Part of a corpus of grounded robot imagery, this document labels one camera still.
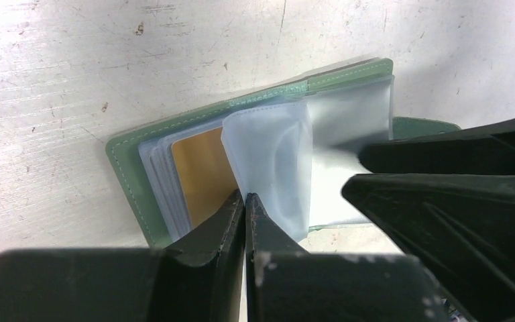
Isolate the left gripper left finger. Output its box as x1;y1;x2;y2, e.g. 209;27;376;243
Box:
164;190;245;321

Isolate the green card holder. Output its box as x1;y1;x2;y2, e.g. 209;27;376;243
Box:
105;58;462;249

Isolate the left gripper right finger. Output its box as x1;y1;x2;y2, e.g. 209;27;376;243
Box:
245;193;307;321

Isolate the gold card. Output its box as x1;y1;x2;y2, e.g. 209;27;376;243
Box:
171;127;238;228

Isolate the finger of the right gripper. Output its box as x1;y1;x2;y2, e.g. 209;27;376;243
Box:
359;119;515;176
341;174;515;321

